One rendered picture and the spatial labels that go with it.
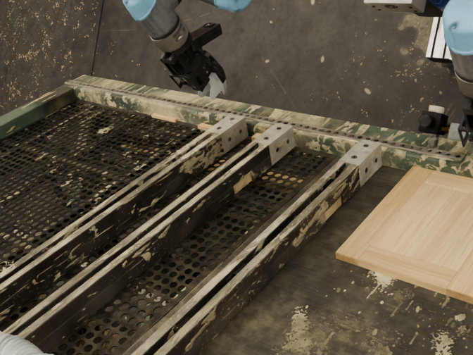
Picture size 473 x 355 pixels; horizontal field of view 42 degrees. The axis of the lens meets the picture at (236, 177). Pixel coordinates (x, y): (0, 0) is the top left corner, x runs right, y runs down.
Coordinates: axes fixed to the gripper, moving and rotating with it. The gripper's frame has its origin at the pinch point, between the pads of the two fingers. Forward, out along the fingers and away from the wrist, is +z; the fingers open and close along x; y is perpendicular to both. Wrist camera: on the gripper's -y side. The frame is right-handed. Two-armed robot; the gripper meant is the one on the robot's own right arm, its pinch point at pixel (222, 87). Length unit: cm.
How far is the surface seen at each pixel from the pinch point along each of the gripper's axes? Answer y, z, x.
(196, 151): 7.0, 25.6, -21.4
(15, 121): 12, 25, -111
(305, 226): 21.5, 20.3, 25.4
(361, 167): -2.3, 33.1, 25.7
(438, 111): -32, 49, 33
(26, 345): 70, -27, 15
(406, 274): 25, 22, 51
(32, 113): 5, 29, -111
